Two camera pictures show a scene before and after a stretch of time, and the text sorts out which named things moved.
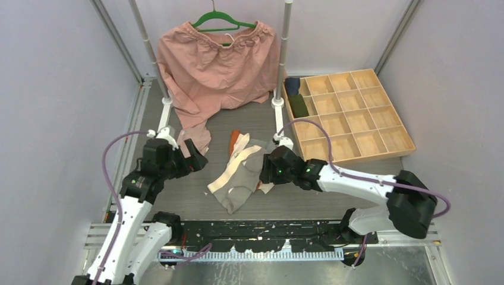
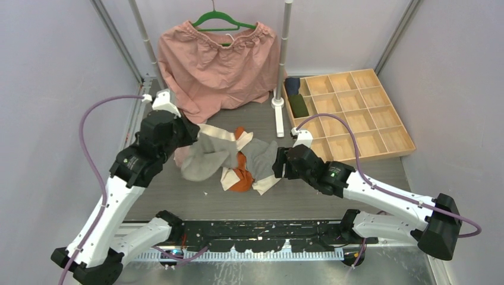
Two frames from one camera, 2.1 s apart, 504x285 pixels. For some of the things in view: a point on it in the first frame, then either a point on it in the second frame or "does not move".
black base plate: x=257 y=236 does not move
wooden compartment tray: x=360 y=114 does not move
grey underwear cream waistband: x=242 y=178 → x=214 y=150
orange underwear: x=234 y=135 → x=246 y=179
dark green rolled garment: x=298 y=105 does not move
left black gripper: x=196 y=161 → x=191 y=130
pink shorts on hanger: x=207 y=69 does not move
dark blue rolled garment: x=292 y=85 does not move
